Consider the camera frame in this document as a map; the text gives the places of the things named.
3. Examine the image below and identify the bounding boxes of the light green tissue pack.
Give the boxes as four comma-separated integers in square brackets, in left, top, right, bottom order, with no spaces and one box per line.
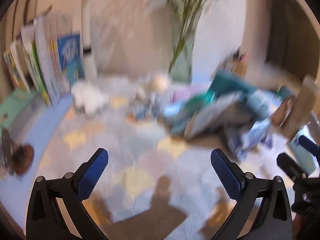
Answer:
[288,126,318,177]

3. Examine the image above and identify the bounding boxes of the white desk lamp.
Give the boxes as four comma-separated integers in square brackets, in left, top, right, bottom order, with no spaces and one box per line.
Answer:
[81,0,98,81]

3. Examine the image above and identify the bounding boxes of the row of standing books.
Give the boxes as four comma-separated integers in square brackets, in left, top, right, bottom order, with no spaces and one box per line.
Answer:
[3,15,73,108]

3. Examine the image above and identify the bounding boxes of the white plush toy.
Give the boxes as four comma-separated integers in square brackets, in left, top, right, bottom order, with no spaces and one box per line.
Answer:
[71,81,109,117]

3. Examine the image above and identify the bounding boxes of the woven pen holder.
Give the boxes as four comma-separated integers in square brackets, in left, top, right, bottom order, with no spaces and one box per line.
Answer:
[224,49,251,78]

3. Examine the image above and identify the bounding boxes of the blue white patterned cloth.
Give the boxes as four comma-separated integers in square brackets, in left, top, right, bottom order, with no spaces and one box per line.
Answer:
[225,119,273,157]

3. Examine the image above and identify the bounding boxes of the brown leather bag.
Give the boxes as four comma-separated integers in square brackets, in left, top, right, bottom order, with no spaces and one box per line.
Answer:
[271,94,298,128]

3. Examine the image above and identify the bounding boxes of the glass vase with flowers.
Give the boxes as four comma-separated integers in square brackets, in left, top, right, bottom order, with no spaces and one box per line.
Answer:
[149,0,228,63]

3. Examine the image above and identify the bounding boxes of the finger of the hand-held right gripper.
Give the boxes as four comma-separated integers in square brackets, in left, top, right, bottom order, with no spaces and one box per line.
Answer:
[276,152,309,181]
[298,135,320,161]

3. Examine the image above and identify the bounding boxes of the green cover book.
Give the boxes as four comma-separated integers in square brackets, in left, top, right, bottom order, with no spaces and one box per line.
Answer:
[0,89,41,131]

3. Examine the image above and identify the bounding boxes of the brown round object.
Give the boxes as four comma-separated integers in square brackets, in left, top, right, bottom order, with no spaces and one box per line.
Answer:
[10,143,35,176]

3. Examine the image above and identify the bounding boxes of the blue gingham plush bear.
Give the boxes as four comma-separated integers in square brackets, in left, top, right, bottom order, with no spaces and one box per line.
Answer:
[129,74,171,121]

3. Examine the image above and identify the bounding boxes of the fan pattern table mat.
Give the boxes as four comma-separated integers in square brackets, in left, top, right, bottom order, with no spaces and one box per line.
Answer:
[0,75,320,240]

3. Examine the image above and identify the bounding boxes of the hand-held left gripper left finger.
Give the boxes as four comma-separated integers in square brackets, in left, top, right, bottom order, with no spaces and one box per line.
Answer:
[26,148,109,240]

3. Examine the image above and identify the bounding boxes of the blue cover book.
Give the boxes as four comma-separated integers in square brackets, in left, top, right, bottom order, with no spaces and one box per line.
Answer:
[56,33,86,86]

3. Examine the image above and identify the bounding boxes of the teal towel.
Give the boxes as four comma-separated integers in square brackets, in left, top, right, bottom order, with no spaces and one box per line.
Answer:
[163,71,261,133]

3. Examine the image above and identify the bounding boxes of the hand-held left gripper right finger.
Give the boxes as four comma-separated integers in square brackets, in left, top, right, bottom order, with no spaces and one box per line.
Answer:
[210,148,293,240]

